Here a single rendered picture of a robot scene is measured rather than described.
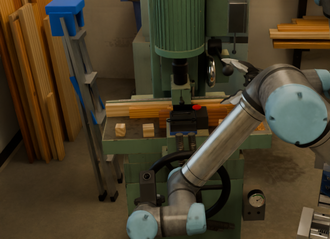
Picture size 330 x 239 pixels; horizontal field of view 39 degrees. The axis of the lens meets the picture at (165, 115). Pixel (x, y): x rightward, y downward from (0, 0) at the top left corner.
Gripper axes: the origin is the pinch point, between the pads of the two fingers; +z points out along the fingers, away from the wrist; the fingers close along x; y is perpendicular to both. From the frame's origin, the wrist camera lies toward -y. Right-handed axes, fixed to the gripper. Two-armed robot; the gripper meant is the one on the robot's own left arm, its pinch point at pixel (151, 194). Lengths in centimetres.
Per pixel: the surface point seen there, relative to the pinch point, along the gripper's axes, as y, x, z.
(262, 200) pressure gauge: 10.1, 37.4, 25.7
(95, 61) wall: -83, -68, 281
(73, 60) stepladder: -58, -42, 89
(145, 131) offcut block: -19.6, -1.6, 17.4
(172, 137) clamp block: -16.8, 8.0, 7.0
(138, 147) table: -14.3, -4.8, 19.0
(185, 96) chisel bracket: -30.7, 13.7, 23.5
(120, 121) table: -24.2, -11.8, 29.3
